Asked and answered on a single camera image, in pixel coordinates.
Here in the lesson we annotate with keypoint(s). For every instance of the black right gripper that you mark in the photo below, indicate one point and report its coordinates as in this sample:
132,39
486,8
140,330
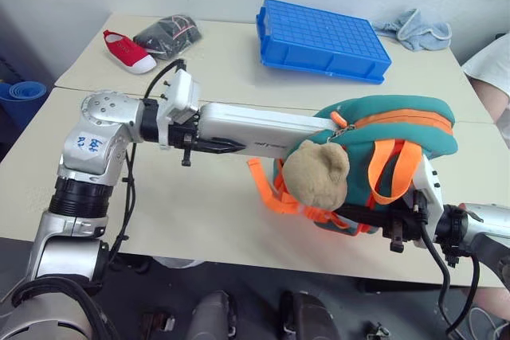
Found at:
406,224

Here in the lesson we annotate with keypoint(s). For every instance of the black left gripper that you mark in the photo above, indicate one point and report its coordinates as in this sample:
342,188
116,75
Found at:
184,135

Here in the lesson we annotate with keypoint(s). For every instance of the long white box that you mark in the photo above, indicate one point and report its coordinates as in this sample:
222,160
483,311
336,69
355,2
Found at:
255,127

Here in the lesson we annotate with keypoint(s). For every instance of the orange and teal backpack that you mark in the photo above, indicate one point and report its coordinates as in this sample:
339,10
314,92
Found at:
398,125

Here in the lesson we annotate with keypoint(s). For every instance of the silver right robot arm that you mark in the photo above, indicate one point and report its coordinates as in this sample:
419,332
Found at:
482,228

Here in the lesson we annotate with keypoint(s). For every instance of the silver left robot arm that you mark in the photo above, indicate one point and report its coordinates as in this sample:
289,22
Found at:
91,145

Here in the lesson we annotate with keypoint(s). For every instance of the tan plush bear charm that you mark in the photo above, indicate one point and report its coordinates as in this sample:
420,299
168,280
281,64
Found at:
316,174

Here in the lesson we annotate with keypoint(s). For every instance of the dark rounded black shape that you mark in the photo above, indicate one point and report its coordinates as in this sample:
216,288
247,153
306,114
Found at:
308,316

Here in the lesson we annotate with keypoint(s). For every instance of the black shoe in plastic bag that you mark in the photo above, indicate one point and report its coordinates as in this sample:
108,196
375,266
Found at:
171,35

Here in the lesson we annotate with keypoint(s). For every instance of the red canvas shoe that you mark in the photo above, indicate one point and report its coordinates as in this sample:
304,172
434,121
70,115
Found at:
129,53

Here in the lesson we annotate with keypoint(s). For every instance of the blue plastic grid crate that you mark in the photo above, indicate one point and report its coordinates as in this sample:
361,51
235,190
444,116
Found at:
322,37

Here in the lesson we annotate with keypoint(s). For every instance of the person's bare leg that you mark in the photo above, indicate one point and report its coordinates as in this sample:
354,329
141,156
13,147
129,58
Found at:
492,308

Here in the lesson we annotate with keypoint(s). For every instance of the dark rounded grey shape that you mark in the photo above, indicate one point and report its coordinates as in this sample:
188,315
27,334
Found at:
211,316

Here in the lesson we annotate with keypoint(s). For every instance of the light blue towel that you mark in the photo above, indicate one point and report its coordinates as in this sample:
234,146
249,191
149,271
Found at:
422,31

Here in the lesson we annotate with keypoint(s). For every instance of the blue rolled foam mat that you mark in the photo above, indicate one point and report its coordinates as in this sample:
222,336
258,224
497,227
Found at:
22,97

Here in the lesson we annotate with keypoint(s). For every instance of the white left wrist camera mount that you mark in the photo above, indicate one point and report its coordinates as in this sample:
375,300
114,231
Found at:
181,93

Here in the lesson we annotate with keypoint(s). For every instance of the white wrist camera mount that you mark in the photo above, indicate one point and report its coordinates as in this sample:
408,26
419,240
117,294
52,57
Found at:
429,186
181,93

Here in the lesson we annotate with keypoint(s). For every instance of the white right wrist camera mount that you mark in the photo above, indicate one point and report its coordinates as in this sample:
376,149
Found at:
429,186

